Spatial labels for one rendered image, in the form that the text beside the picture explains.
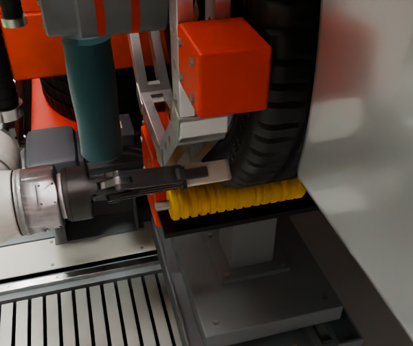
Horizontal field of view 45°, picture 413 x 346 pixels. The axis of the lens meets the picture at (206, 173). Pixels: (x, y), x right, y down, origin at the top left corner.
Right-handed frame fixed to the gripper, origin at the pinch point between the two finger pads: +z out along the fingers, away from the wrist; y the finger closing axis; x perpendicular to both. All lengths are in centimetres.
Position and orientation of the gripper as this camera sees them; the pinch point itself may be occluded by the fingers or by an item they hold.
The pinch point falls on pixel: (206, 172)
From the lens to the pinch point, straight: 73.4
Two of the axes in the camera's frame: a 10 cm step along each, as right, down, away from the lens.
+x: -1.8, -9.7, 1.3
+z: 9.6, -1.5, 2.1
